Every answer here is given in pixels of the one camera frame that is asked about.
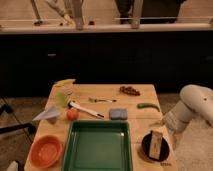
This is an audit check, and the blue sponge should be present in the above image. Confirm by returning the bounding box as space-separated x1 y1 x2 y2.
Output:
109 109 128 120

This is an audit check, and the black stand leg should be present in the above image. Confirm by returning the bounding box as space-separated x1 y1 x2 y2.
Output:
0 104 36 134

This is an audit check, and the brown grape cluster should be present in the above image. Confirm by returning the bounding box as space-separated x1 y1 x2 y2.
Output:
119 86 140 96

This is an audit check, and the yellow banana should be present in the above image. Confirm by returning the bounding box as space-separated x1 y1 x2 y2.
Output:
54 79 75 87

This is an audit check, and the white object at corner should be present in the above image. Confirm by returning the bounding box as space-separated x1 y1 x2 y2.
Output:
6 161 19 171

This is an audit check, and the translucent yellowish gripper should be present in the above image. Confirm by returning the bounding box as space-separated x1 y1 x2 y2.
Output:
150 120 176 149

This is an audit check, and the orange bowl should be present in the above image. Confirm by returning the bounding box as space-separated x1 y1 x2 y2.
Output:
29 135 63 169

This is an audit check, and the silver fork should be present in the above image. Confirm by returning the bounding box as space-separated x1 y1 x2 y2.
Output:
88 98 117 103

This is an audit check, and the green chili pepper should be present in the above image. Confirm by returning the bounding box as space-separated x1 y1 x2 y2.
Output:
137 103 160 112

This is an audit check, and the green rectangular tray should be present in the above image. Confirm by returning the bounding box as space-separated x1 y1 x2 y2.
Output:
61 121 133 171

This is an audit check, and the orange tomato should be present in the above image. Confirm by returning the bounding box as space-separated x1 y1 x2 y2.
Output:
66 108 79 121

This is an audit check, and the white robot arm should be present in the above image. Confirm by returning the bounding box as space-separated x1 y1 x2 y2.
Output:
155 84 213 149

